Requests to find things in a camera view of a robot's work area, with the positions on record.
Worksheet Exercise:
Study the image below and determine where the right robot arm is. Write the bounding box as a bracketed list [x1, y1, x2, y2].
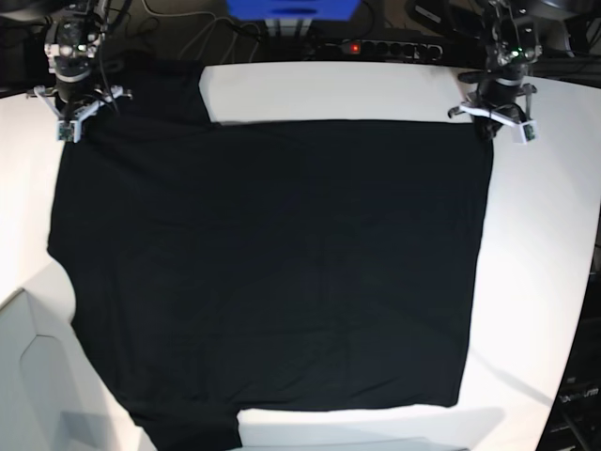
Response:
[43, 1, 118, 112]

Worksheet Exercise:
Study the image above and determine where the grey plastic bin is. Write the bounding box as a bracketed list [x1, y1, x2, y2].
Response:
[0, 287, 118, 451]

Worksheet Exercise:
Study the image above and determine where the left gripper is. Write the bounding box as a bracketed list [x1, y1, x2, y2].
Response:
[473, 44, 538, 141]

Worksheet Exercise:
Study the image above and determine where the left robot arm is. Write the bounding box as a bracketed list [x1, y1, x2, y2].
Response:
[474, 1, 541, 144]

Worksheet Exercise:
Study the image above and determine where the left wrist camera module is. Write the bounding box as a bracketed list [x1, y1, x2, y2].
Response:
[512, 120, 538, 145]

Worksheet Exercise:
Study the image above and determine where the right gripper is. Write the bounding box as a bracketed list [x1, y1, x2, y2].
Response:
[44, 44, 98, 104]

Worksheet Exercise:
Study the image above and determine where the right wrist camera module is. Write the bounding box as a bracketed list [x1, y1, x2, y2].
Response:
[56, 119, 82, 143]

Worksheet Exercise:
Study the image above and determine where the blue plastic box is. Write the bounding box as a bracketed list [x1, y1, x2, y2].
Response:
[226, 0, 362, 21]

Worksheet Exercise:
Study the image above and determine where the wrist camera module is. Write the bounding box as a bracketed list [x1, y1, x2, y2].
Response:
[512, 120, 538, 145]
[56, 119, 82, 143]

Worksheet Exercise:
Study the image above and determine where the black T-shirt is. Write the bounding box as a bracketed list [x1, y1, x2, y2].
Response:
[48, 62, 494, 450]

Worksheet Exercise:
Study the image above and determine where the white power strip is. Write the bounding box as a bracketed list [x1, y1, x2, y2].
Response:
[315, 39, 444, 63]

